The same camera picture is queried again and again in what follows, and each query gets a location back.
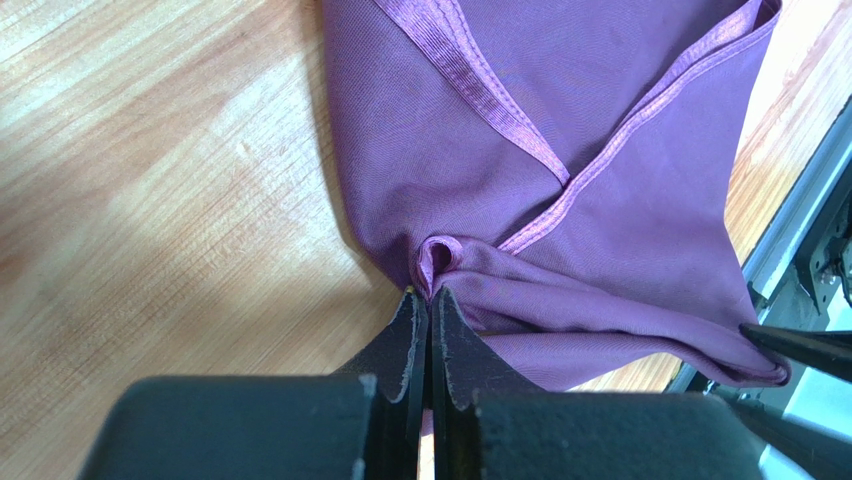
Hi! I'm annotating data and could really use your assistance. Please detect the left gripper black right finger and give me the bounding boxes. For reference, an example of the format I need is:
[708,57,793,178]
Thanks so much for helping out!
[431,287,540,479]

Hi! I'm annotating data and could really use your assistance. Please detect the aluminium frame rail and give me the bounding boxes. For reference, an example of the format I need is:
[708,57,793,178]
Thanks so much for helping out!
[666,104,851,479]

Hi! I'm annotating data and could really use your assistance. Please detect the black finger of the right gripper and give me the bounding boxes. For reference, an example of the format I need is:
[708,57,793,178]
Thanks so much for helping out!
[739,324,851,383]
[712,385,851,479]

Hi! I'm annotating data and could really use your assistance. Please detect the purple cloth napkin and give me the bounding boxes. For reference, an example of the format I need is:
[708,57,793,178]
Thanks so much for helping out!
[322,1,791,391]

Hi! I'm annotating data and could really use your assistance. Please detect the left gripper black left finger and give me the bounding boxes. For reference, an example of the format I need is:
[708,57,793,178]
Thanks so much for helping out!
[336,287,429,479]

